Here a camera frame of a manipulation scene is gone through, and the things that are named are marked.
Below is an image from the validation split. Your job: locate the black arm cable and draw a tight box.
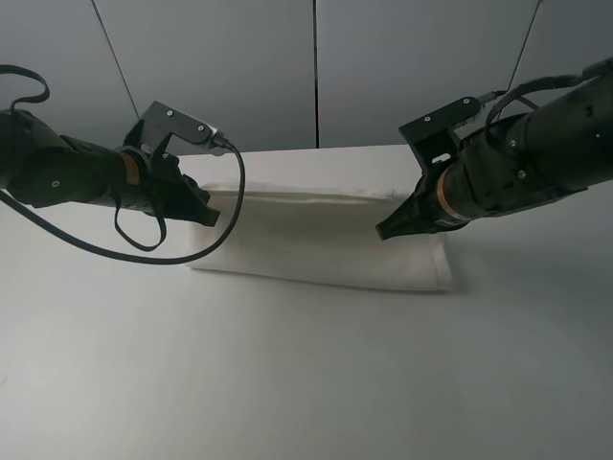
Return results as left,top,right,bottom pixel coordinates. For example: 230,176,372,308
481,66,595,140
0,64,246,265

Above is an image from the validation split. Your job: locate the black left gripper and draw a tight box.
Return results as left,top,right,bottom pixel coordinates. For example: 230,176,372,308
113,148,220,226

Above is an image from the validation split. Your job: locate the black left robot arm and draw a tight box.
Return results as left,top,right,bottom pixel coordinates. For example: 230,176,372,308
1,109,219,227

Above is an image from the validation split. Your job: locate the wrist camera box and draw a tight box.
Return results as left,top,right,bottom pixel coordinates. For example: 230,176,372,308
138,101,231,151
398,97,482,170

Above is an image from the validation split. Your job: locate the white towel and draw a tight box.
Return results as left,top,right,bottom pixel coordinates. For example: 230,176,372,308
189,183,453,291

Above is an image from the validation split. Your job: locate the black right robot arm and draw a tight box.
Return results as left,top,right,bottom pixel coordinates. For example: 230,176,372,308
376,59,612,240

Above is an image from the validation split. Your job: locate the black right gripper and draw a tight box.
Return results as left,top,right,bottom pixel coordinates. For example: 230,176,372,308
375,162,472,240

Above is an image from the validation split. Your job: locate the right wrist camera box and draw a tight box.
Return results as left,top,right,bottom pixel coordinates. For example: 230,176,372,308
398,97,482,170

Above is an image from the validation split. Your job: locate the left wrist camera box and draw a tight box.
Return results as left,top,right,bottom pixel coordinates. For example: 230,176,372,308
138,101,231,151

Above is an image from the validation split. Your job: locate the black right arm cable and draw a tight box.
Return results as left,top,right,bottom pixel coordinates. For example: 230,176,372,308
481,66,595,140

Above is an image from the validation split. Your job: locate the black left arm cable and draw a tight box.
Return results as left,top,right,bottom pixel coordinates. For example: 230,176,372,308
0,64,246,265

